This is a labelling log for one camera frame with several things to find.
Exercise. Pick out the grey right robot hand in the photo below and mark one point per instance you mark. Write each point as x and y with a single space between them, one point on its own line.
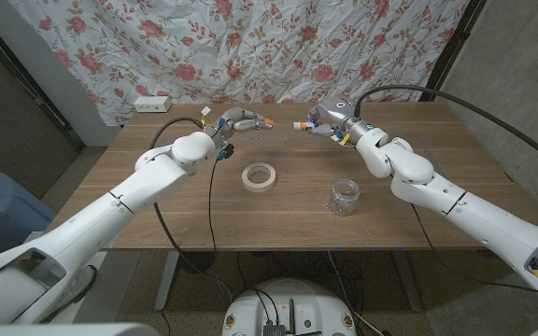
336 109

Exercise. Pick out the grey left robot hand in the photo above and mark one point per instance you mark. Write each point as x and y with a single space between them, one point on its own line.
234 119

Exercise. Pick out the orange glue stick cap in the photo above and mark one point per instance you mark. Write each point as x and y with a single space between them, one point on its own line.
269 122

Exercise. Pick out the glue stick body blue label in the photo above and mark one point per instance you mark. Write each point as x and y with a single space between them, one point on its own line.
302 125

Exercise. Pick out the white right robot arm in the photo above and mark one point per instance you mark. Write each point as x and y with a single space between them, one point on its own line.
409 168

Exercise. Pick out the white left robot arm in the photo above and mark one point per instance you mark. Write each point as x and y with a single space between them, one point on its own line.
157 177

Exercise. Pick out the white left shoulder cover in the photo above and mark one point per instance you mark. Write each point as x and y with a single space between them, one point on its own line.
63 330

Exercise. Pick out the beige masking tape roll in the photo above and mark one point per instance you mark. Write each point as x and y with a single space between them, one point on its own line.
249 184

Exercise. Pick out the clear glass jar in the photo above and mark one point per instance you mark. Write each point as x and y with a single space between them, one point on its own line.
344 200

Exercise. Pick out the floral backdrop cloth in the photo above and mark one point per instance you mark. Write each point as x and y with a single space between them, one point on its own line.
250 46

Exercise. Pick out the white power strip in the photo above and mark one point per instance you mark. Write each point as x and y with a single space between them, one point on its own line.
152 104

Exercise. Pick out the black round floor disc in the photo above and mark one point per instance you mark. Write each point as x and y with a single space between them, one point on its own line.
196 263

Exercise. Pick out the white table leg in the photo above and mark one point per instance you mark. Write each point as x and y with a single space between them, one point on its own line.
166 280

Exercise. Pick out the grey table leg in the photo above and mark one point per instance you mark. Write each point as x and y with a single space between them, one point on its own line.
406 280

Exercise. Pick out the white robot torso base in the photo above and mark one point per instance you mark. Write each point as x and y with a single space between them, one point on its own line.
306 303

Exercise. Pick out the grey sneaker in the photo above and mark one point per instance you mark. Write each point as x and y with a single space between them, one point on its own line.
82 284

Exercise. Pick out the blue plastic bin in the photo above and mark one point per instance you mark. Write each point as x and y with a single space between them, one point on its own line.
3 214

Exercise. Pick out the black backdrop frame pole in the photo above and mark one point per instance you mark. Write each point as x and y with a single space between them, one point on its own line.
456 42

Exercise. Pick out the black wall rail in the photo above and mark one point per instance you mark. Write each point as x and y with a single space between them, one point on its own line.
40 95

